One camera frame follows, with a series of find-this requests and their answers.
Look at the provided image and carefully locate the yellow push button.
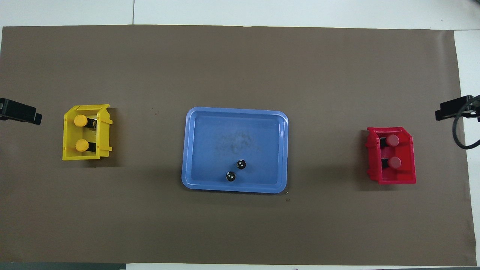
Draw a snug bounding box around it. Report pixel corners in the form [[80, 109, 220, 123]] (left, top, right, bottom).
[[74, 115, 97, 129], [75, 139, 97, 153]]

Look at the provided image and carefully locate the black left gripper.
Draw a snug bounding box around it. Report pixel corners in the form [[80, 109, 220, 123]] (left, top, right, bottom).
[[0, 98, 42, 125]]

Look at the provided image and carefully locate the red push button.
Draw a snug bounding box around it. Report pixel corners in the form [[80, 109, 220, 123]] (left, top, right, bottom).
[[379, 134, 400, 147], [381, 156, 402, 169]]

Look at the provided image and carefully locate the red plastic bin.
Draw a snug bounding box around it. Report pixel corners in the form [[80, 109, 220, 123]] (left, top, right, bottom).
[[366, 127, 417, 185]]

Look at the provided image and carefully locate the brown paper mat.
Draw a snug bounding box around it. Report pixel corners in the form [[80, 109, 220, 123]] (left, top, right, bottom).
[[0, 24, 477, 265]]

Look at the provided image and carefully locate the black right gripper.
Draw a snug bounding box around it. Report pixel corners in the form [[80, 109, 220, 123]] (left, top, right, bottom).
[[435, 95, 480, 123]]

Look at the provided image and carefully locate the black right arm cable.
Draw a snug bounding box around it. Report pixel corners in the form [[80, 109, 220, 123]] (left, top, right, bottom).
[[452, 96, 480, 150]]

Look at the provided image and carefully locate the blue plastic tray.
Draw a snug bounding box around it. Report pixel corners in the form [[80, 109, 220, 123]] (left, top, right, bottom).
[[181, 107, 289, 194]]

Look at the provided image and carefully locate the yellow plastic bin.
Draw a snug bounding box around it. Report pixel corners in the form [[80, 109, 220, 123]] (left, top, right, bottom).
[[62, 104, 113, 161]]

